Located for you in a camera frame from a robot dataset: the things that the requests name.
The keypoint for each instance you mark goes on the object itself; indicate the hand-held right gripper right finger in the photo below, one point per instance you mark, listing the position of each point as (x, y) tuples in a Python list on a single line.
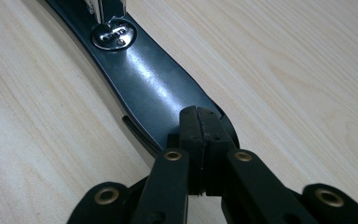
[(251, 189)]

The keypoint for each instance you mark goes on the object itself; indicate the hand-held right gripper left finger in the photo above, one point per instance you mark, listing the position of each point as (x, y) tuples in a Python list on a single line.
[(167, 186)]

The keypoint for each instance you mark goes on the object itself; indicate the large black stapler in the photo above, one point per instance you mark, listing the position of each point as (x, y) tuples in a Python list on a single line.
[(155, 84)]

